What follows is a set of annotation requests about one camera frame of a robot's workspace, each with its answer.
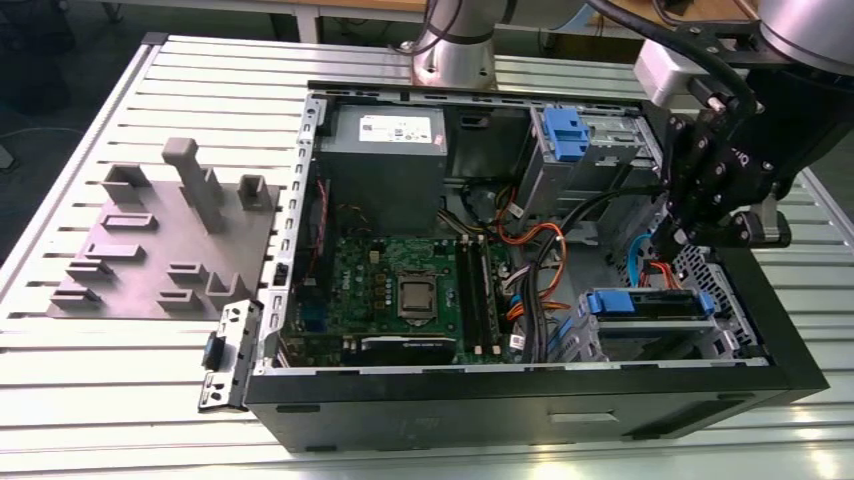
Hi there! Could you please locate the CPU socket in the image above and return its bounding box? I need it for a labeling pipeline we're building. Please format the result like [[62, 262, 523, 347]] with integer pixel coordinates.
[[392, 268, 447, 330]]

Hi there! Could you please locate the black RAM slot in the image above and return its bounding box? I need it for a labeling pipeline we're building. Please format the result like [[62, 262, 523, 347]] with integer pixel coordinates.
[[455, 234, 487, 354], [471, 234, 503, 354]]

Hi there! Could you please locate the orange wire bundle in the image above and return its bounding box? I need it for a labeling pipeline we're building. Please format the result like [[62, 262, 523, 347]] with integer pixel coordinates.
[[496, 222, 572, 321]]

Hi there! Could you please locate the blue wire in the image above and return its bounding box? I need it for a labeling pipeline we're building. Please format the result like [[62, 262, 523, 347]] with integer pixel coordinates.
[[628, 232, 661, 291]]

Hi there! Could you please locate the metal expansion slot bracket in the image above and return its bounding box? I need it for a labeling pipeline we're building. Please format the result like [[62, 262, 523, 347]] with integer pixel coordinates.
[[197, 298, 262, 414]]

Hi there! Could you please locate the silver CPU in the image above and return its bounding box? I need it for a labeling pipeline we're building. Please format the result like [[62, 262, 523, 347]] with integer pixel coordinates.
[[399, 283, 435, 310]]

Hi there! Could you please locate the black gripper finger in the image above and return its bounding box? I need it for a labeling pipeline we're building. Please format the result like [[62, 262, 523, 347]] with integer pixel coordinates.
[[651, 112, 733, 260], [684, 211, 753, 248]]

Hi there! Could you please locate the black open PC case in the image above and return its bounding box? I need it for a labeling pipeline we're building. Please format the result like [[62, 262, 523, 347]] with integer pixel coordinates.
[[242, 78, 831, 454]]

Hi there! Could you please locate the metal disk bay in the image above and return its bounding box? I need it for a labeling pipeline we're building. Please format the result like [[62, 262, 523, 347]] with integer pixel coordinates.
[[576, 287, 768, 364]]

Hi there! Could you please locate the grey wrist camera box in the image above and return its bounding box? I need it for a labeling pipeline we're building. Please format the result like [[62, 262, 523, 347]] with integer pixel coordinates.
[[632, 38, 719, 106]]

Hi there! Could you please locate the hard disk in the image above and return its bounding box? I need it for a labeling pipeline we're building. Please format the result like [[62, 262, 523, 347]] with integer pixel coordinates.
[[585, 288, 715, 321]]

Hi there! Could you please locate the black cable bundle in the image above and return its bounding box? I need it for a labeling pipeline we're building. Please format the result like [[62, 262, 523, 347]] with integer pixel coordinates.
[[519, 184, 668, 364]]

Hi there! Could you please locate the metal optical drive cage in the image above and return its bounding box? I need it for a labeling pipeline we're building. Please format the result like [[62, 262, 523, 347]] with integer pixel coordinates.
[[516, 104, 672, 221]]

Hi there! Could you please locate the wooden desk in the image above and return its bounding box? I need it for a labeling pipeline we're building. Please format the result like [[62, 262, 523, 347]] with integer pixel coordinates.
[[292, 0, 759, 51]]

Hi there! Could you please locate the black graphics card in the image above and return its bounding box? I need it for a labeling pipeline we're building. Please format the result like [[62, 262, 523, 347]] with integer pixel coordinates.
[[339, 333, 459, 366]]

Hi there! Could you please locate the grey power supply unit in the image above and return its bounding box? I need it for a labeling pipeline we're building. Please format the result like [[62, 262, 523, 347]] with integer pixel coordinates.
[[312, 104, 448, 236]]

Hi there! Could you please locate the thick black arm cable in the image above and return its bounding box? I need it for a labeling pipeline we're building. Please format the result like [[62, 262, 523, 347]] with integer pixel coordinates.
[[585, 0, 766, 116]]

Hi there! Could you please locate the grey parts rack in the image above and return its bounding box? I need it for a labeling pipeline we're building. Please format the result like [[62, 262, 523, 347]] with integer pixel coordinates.
[[46, 138, 285, 324]]

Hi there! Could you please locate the green motherboard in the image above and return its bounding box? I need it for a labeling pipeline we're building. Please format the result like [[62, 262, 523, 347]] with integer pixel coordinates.
[[282, 234, 519, 366]]

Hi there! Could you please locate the thin red wire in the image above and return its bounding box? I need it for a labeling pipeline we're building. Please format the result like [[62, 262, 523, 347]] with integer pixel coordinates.
[[310, 177, 332, 286]]

